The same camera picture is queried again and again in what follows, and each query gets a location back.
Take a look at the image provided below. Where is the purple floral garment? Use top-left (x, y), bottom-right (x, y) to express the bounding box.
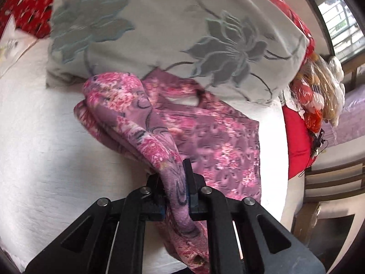
top-left (73, 68), bottom-right (262, 274)

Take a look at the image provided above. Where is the lilac bed cover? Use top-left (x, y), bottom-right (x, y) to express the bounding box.
top-left (310, 87), bottom-right (365, 169)

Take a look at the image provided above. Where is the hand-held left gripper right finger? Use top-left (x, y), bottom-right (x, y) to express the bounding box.
top-left (182, 158), bottom-right (326, 274)

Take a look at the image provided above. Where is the black clip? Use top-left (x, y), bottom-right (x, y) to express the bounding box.
top-left (311, 128), bottom-right (327, 158)

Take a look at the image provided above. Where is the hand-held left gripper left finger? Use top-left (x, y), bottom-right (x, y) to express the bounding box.
top-left (24, 174), bottom-right (166, 274)

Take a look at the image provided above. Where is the wooden furniture frame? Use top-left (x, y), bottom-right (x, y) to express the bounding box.
top-left (290, 63), bottom-right (365, 244)

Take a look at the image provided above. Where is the window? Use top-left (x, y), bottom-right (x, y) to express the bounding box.
top-left (294, 0), bottom-right (365, 64)

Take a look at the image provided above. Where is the clear bag of toys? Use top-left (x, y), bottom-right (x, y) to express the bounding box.
top-left (289, 53), bottom-right (346, 132)

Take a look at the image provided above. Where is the grey floral pillow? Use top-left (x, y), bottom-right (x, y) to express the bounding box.
top-left (46, 0), bottom-right (310, 108)

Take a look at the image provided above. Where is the red cushion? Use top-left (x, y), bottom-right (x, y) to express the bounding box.
top-left (282, 105), bottom-right (315, 179)

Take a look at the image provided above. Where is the red printed blanket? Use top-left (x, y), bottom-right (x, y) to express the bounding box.
top-left (0, 0), bottom-right (316, 61)

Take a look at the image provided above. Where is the white quilted bedspread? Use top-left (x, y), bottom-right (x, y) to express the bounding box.
top-left (0, 31), bottom-right (289, 274)

